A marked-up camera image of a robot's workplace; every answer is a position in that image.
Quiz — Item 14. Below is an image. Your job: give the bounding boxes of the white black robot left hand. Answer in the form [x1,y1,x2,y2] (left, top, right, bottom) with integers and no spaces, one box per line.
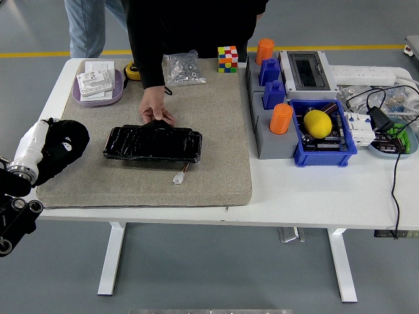
[14,117,73,171]

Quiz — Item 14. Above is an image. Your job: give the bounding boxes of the person's right hand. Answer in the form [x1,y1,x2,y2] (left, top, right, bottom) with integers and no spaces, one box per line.
[139,85,177,127]

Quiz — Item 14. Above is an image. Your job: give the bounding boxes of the glossy black panel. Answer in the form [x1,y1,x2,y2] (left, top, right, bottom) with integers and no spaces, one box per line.
[102,124,203,164]

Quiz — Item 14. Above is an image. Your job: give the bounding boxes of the black rag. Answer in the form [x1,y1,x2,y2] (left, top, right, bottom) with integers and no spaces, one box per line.
[31,119,91,188]

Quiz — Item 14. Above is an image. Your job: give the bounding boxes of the table control panel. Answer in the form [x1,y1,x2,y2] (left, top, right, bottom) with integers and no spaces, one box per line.
[374,230,419,239]

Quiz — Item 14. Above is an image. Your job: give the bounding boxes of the purple tray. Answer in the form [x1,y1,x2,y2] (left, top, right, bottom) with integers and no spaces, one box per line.
[71,69,125,108]

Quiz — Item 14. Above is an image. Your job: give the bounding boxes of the yellow tape measure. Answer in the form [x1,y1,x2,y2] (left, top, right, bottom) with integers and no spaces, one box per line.
[123,61,141,80]

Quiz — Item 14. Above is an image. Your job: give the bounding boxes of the clear bag of screws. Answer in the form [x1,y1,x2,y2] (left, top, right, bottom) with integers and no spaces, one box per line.
[162,48,207,88]

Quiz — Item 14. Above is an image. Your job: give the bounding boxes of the grey-brown mat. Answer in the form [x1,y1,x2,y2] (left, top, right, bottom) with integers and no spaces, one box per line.
[36,58,253,209]

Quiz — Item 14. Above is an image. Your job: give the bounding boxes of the colourful puzzle cube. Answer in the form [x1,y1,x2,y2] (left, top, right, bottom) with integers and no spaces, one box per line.
[217,45,239,74]

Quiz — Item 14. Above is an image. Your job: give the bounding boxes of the person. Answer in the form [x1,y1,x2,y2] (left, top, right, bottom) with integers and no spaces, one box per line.
[64,0,128,60]
[121,0,269,63]

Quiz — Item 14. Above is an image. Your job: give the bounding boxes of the grey block holder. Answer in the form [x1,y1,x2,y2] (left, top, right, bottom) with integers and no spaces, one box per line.
[250,91,299,160]
[245,51,289,96]

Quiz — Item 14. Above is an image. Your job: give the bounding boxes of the blue block with knob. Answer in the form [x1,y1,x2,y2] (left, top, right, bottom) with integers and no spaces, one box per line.
[263,80,286,109]
[259,58,282,87]

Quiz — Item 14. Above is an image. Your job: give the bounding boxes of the orange cylinder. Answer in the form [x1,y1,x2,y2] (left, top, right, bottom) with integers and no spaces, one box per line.
[255,38,275,65]
[268,103,294,135]

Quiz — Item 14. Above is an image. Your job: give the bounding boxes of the white table leg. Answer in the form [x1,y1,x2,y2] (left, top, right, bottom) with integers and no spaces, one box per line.
[327,228,358,304]
[97,222,127,297]

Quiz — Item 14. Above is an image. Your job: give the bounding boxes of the grey distribution box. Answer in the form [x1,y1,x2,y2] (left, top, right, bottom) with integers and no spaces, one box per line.
[278,50,339,101]

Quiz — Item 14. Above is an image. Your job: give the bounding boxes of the yellow lemon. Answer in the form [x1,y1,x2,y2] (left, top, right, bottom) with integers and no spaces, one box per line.
[303,109,333,138]

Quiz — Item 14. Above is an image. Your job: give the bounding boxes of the blue plastic bin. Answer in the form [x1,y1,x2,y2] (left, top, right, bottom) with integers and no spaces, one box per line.
[287,99,358,167]

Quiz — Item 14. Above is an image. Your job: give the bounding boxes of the black circuit board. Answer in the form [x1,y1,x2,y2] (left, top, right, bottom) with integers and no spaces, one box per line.
[306,130,348,152]

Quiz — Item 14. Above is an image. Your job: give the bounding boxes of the clear bags of parts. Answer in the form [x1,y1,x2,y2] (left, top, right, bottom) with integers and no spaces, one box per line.
[336,83,415,115]

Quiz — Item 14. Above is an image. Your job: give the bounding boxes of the white circuit breaker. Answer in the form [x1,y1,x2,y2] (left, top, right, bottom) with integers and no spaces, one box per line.
[343,111,376,147]

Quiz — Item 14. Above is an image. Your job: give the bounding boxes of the white power strip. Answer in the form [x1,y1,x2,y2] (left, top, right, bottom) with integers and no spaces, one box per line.
[329,65,397,86]

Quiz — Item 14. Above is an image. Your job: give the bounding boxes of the black power adapter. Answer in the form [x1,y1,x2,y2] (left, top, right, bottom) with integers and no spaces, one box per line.
[366,107,395,132]

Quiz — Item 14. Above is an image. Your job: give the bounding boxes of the dark electronic modules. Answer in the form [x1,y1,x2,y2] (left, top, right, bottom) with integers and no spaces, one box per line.
[373,132,405,154]

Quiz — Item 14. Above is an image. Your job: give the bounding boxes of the light blue tray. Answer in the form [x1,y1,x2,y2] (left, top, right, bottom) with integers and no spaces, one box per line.
[367,116,419,160]

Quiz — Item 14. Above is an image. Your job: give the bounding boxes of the green terminal blocks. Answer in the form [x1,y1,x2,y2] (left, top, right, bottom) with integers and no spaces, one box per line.
[388,123,412,154]

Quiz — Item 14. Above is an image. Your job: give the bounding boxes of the white cart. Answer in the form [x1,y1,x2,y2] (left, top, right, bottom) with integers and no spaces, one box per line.
[403,35,419,59]

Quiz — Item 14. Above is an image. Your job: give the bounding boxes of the white wall socket plate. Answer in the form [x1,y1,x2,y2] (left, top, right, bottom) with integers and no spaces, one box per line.
[84,60,117,91]
[76,69,114,96]
[79,88,115,102]

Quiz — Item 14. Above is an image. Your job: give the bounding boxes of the white connector with wires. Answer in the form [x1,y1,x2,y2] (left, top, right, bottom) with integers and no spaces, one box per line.
[172,163,190,186]

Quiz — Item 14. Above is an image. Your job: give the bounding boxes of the metal bracket under table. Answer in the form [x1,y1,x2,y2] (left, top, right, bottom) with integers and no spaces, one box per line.
[278,227,306,243]

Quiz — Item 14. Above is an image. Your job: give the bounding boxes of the white cable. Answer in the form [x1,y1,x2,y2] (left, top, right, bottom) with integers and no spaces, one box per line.
[394,70,419,115]

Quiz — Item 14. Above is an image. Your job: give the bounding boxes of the black cable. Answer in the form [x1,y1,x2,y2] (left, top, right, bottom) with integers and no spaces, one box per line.
[345,84,419,240]

